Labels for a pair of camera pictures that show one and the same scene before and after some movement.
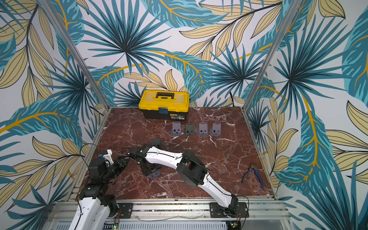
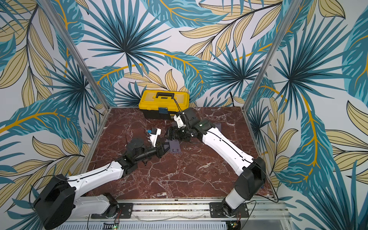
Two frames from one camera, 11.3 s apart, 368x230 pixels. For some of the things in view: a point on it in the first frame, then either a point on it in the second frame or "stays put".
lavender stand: x=154 y=175 to x=174 y=146
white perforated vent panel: x=163 y=225 stays put
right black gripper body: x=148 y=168 to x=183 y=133
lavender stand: x=216 y=131 stays put
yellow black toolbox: x=164 y=105 stays put
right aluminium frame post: x=287 y=21 stays put
